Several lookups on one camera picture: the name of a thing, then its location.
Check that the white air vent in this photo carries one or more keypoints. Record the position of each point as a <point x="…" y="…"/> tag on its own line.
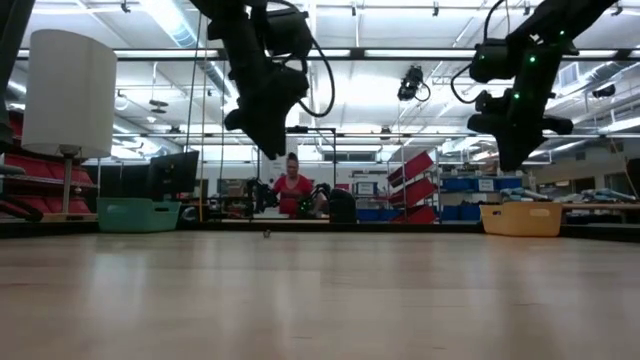
<point x="570" y="77"/>

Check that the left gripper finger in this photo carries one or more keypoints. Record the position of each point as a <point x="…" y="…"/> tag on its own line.
<point x="261" y="140"/>
<point x="277" y="137"/>

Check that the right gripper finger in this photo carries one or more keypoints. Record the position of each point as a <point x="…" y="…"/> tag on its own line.
<point x="506" y="150"/>
<point x="522" y="149"/>

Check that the black aluminium table frame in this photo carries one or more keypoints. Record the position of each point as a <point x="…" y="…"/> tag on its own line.
<point x="400" y="227"/>

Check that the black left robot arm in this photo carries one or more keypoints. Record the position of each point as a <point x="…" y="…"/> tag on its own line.
<point x="235" y="30"/>

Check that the black ceiling spotlight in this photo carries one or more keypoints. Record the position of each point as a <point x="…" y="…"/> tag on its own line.
<point x="604" y="91"/>

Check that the black ceiling light rail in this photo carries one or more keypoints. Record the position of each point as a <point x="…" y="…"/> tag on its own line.
<point x="450" y="135"/>
<point x="627" y="53"/>

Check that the black distant robot arm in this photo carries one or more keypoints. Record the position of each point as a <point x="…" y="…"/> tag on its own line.
<point x="262" y="197"/>
<point x="317" y="197"/>

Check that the silver ceiling duct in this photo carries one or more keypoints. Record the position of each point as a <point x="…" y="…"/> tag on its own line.
<point x="590" y="107"/>

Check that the red storage shelf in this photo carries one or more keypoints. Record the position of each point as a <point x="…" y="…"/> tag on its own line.
<point x="42" y="170"/>

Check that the yellow plastic bin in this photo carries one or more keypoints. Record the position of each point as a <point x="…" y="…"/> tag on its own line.
<point x="520" y="222"/>

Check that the grey blue machine part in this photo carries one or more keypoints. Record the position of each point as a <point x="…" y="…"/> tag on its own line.
<point x="607" y="195"/>
<point x="520" y="194"/>

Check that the person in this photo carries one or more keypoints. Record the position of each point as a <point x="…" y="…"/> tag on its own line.
<point x="292" y="190"/>

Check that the wooden workbench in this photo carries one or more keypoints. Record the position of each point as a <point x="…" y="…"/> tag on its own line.
<point x="600" y="206"/>

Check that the black monitor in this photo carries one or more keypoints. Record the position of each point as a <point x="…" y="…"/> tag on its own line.
<point x="172" y="175"/>

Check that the white table lamp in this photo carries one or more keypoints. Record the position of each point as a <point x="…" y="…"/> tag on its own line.
<point x="70" y="90"/>

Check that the black chair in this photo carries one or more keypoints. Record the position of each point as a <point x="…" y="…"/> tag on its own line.
<point x="10" y="170"/>

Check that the black pendant disc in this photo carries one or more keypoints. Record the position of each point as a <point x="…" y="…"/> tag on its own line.
<point x="159" y="103"/>

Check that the red bin rack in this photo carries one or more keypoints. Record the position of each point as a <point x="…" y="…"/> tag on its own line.
<point x="412" y="192"/>

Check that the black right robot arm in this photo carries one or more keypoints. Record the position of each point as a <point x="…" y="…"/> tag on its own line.
<point x="565" y="20"/>

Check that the brown cardboard box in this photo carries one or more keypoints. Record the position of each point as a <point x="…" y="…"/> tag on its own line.
<point x="232" y="189"/>

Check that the blue bin shelf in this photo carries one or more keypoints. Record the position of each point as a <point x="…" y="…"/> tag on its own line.
<point x="455" y="185"/>

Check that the green plastic bin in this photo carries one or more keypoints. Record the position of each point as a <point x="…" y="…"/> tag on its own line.
<point x="135" y="217"/>

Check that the black ceiling camera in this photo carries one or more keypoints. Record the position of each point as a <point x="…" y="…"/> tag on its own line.
<point x="411" y="80"/>

